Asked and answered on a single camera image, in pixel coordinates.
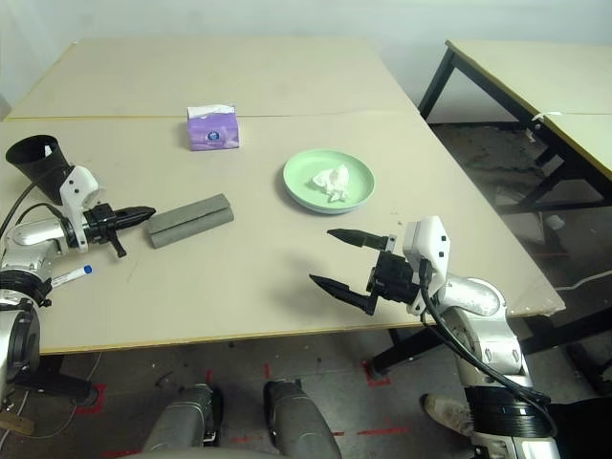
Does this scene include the white floor cable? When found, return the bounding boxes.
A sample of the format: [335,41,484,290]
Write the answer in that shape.
[557,270,612,292]

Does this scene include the grey robot torso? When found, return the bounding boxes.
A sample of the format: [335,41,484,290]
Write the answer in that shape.
[102,447,288,459]

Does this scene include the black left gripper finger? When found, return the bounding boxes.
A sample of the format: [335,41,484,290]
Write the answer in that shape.
[117,212,154,230]
[116,205,158,219]

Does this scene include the bystander black trouser leg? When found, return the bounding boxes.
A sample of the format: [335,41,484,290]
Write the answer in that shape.
[544,396,612,459]

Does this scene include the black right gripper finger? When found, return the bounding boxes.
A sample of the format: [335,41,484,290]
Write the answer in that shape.
[326,228,390,252]
[308,273,380,317]

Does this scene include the bystander worn white shoe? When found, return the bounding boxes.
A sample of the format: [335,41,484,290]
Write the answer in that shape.
[420,393,477,435]

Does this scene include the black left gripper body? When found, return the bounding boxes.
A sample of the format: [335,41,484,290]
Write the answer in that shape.
[83,202,128,260]

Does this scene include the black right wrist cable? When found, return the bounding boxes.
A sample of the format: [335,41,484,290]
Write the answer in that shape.
[419,257,551,407]

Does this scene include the beige side table black frame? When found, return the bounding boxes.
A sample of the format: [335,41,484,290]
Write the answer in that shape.
[418,39,612,216]

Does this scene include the grey left robot leg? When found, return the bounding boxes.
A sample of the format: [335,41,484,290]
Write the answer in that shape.
[142,382,224,453]

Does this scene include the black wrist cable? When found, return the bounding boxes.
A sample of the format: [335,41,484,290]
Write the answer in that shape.
[0,181,63,230]
[419,257,551,407]

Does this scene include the blue marker with round cap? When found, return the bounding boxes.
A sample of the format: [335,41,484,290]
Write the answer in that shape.
[50,264,95,290]

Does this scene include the white plastic strap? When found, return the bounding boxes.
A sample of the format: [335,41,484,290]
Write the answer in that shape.
[525,109,565,144]

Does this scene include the grey right robot leg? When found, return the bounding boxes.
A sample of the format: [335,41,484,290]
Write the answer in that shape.
[264,379,343,459]

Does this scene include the white tissue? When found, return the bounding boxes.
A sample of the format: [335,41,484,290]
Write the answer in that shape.
[310,163,351,203]

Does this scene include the tapered black cup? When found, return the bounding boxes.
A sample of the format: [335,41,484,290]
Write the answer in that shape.
[5,134,73,205]

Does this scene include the purple tissue pack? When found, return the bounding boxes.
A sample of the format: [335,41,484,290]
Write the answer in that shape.
[186,103,240,153]

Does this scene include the grey glasses case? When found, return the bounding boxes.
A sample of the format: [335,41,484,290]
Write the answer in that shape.
[145,192,235,250]

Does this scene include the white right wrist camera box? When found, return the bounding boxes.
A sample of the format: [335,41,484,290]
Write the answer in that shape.
[401,215,450,317]

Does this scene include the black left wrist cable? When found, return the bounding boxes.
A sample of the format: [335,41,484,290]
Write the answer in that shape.
[0,181,63,230]

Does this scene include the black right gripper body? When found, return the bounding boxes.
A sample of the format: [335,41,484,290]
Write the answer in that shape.
[366,251,424,306]

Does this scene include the green plate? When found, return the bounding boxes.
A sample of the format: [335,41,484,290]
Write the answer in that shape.
[282,148,377,215]

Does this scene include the grey robot leg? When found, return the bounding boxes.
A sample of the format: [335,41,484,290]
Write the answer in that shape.
[264,379,343,459]
[142,382,224,453]

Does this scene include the brown wooden block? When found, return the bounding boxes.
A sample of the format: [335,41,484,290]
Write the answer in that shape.
[0,414,35,436]

